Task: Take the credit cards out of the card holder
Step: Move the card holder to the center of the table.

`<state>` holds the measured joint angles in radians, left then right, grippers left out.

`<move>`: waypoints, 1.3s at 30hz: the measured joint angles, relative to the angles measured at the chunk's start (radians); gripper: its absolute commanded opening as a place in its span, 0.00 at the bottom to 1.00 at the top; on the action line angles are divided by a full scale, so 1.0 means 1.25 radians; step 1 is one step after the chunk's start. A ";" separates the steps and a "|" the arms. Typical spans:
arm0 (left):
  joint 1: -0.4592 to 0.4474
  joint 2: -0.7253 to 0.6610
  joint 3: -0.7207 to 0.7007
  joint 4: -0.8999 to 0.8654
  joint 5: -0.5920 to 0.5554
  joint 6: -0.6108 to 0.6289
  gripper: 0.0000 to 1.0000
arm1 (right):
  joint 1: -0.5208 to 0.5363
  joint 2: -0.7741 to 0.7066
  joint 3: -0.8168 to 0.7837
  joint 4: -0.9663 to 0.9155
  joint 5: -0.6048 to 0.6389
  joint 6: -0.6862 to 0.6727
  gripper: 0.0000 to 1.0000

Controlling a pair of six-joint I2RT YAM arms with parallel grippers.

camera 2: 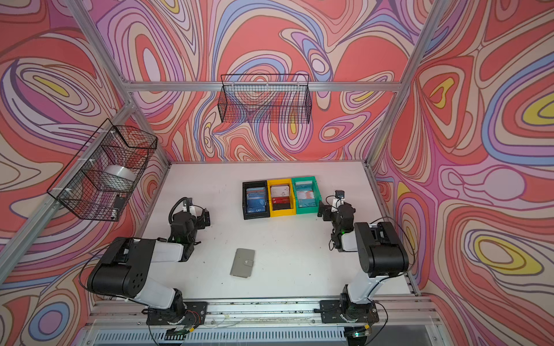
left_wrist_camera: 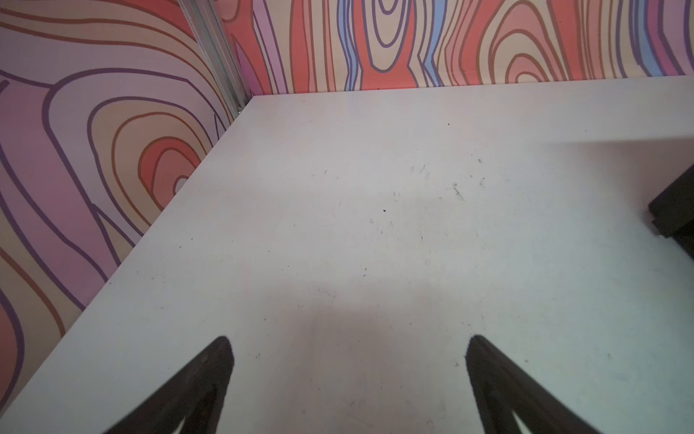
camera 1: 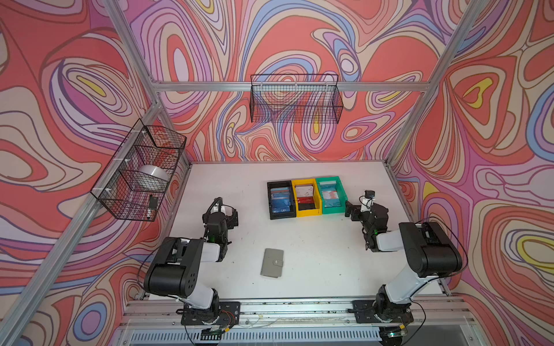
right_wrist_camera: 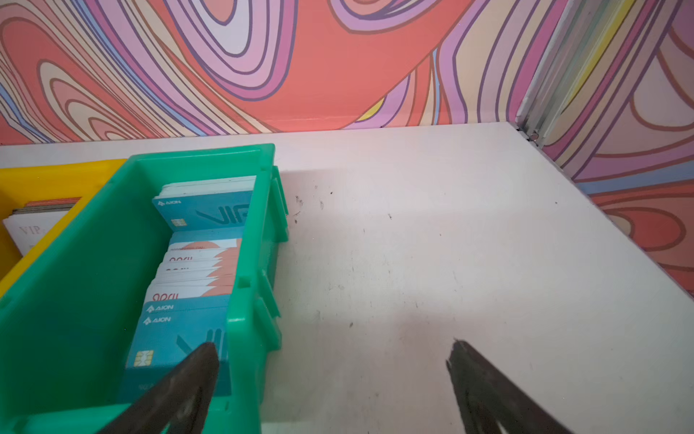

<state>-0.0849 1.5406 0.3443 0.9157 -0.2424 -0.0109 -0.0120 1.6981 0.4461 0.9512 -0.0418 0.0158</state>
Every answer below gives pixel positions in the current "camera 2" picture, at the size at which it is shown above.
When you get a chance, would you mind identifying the grey leather card holder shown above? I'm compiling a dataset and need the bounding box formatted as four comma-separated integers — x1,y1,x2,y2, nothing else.
230,248,255,278

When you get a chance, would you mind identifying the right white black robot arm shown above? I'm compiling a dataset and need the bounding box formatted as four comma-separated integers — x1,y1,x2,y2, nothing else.
315,203,410,325

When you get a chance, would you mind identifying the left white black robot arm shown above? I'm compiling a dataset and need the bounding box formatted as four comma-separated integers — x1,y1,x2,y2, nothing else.
84,206,211,325

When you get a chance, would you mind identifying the green plastic bin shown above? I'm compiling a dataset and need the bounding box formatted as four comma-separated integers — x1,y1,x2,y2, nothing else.
291,176,322,214

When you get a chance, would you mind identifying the black plastic bin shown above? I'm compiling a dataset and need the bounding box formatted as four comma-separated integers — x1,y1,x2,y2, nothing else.
242,180,271,220

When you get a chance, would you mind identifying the yellow plastic bin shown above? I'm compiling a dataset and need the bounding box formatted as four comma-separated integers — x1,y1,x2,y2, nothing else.
267,178,297,218

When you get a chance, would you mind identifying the small black box in basket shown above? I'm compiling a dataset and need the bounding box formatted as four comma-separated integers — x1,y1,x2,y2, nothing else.
113,195,126,213

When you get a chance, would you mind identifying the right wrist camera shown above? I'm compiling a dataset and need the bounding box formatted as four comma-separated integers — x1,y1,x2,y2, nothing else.
335,190,345,200

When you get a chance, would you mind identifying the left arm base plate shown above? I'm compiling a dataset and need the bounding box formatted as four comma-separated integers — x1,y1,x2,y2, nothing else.
141,301,209,327

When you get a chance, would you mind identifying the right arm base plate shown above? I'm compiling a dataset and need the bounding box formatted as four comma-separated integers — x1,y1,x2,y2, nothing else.
317,300,379,325

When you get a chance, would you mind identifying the left black wire basket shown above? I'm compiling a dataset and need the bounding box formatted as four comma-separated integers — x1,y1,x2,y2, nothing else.
47,120,158,222

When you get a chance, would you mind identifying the black wire basket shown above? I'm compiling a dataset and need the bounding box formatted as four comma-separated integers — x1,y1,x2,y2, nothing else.
217,73,312,124
47,120,158,222

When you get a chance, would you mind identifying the back black wire basket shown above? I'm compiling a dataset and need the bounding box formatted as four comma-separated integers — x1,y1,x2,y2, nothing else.
217,73,312,124

